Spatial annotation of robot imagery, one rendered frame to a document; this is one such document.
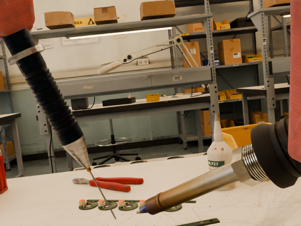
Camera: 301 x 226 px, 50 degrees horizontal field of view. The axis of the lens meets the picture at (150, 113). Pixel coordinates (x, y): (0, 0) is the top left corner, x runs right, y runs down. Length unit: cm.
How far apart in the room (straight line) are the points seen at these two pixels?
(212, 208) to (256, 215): 5
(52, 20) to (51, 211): 222
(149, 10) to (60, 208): 219
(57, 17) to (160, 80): 89
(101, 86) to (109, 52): 218
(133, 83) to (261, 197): 207
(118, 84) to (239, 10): 285
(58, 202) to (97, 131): 416
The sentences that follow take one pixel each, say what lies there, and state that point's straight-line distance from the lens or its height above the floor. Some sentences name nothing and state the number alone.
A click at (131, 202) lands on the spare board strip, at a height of 75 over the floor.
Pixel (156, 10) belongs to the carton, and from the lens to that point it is 255.
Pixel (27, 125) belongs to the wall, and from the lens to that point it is 482.
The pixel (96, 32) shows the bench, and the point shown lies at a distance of 266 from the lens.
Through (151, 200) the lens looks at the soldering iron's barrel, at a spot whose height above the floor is 85.
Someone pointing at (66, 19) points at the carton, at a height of 143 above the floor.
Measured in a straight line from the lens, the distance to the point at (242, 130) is 58.
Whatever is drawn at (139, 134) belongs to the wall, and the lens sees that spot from 461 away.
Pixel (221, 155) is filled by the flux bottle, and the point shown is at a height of 80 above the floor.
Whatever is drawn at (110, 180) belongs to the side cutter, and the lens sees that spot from 52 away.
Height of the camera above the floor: 90
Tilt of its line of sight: 5 degrees down
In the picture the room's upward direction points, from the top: 6 degrees counter-clockwise
